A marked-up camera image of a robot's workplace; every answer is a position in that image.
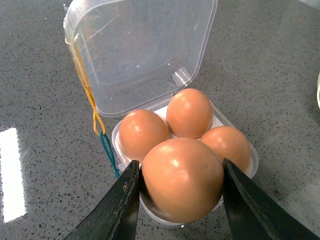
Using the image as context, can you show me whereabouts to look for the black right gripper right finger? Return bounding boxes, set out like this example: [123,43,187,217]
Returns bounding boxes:
[222,158,320,240]

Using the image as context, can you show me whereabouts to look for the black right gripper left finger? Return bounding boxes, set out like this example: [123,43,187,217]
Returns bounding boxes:
[66,160,140,240]

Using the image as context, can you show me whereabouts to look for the brown egg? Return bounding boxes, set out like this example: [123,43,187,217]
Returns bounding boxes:
[118,109,170,162]
[166,88,214,139]
[199,126,251,172]
[141,137,224,223]

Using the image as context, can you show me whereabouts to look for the teal rubber band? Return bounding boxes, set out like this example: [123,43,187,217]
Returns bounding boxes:
[99,131,120,179]

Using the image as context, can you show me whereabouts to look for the yellow rubber band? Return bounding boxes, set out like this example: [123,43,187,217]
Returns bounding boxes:
[71,41,106,136]

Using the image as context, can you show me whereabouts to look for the white round bowl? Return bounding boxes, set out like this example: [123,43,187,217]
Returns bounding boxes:
[316,73,320,109]

